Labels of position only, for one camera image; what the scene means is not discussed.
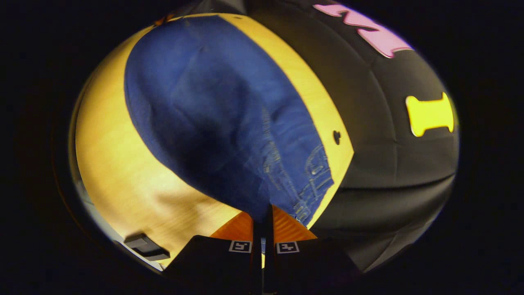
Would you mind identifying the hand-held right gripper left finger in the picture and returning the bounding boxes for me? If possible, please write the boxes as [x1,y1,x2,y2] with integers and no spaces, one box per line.
[162,211,263,295]

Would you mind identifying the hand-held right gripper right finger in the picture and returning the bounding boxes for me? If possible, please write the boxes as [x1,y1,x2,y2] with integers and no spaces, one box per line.
[262,204,363,295]

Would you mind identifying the blue jeans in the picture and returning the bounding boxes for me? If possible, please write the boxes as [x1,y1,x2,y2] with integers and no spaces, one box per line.
[124,16,334,228]

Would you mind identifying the black backdrop cloth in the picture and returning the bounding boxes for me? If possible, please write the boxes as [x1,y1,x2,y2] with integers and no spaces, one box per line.
[154,0,460,273]

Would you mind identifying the black bracket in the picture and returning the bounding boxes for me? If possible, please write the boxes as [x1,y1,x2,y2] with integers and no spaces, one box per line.
[124,233,171,261]

